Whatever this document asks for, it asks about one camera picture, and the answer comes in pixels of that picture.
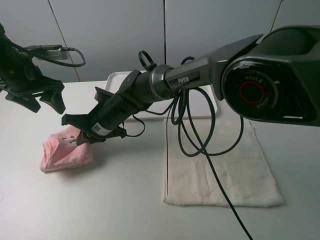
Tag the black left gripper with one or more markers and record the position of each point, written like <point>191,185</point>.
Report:
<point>24,85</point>

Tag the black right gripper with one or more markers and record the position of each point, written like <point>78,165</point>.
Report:
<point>103,119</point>

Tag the pink towel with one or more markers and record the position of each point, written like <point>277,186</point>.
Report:
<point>61,152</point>

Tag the cream white towel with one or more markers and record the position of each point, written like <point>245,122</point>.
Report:
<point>243,173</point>

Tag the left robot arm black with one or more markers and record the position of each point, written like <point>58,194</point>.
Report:
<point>10,55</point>

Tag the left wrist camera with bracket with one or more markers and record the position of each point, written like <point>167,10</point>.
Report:
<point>53,52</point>

